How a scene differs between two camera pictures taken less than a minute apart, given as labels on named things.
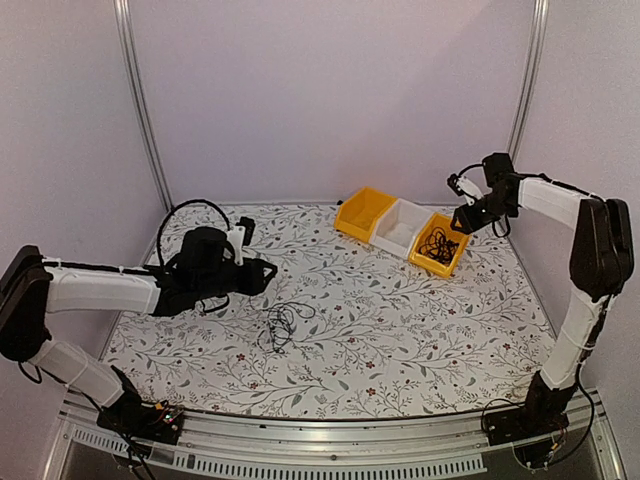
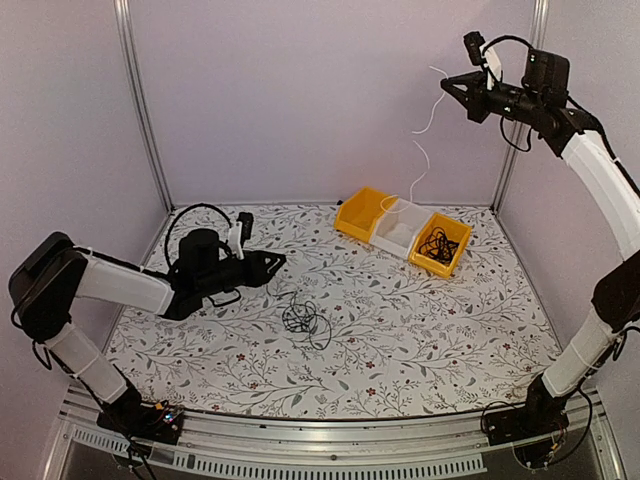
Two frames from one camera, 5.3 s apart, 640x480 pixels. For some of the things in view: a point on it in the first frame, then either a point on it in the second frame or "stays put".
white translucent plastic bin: (396, 227) stays put
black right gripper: (470, 223) to (475, 101)
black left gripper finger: (259, 266) to (259, 257)
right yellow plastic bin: (439, 247) stays put
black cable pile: (280, 320) to (301, 318)
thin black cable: (438, 246) stays put
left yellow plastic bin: (358, 213) stays put
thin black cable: (437, 247) stays put
